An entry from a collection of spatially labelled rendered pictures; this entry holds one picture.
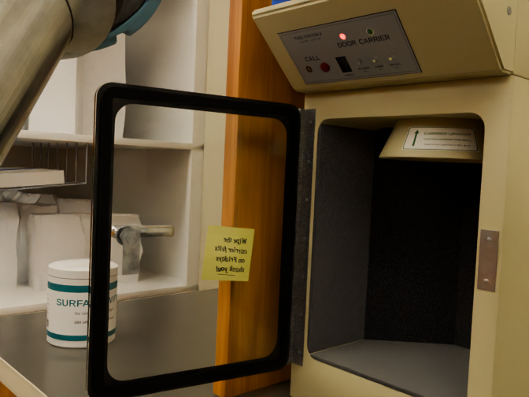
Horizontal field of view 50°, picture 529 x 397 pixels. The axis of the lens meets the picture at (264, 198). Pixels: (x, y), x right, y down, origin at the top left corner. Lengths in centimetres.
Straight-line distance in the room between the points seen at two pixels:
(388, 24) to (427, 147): 17
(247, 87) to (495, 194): 39
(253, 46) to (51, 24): 61
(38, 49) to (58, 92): 142
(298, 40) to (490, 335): 44
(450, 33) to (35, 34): 48
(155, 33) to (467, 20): 154
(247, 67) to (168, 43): 114
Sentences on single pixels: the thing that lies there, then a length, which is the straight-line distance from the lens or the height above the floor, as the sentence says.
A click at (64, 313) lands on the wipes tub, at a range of 115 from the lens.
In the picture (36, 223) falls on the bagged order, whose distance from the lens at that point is 172.
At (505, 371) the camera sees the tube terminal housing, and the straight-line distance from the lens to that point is 76.
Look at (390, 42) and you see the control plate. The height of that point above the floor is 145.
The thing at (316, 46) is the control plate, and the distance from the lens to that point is 78.
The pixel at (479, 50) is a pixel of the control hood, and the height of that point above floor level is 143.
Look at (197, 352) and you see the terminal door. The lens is 82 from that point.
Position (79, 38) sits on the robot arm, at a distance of 34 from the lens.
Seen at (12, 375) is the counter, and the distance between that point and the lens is 108.
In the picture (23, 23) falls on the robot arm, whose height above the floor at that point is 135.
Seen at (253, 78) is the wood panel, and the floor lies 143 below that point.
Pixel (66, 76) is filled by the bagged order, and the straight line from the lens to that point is 171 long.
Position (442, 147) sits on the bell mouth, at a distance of 77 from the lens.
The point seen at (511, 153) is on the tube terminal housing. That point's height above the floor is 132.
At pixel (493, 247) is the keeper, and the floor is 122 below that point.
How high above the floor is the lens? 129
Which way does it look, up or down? 3 degrees down
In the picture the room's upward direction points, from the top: 3 degrees clockwise
